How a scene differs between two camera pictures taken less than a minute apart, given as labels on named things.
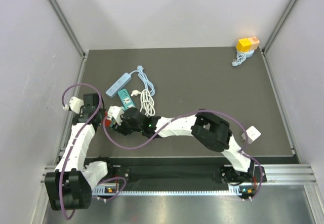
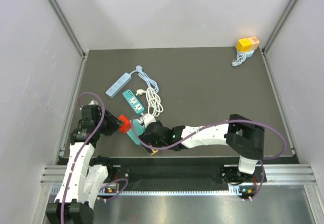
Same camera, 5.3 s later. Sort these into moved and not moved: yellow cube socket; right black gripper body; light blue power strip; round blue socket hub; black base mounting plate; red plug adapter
Moved: right black gripper body; red plug adapter
Not moved: yellow cube socket; light blue power strip; black base mounting plate; round blue socket hub
